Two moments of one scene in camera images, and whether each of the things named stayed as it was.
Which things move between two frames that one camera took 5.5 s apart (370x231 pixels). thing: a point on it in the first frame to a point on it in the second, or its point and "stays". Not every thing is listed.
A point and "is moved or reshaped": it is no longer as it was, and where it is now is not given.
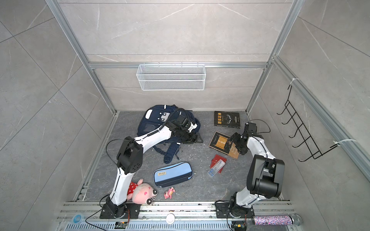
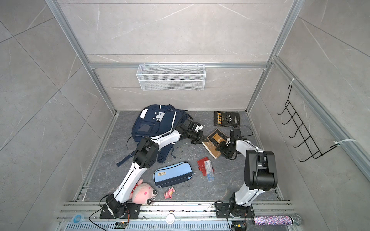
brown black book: x=220 y=143 is moved or reshaped
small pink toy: x=168 y=193 stays
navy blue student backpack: x=156 y=116 is moved or reshaped
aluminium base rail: x=165 y=216 stays
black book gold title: x=227 y=119 stays
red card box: x=217 y=159 to x=202 y=165
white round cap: x=170 y=218 stays
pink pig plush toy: x=141 y=193 stays
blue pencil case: x=167 y=176 stays
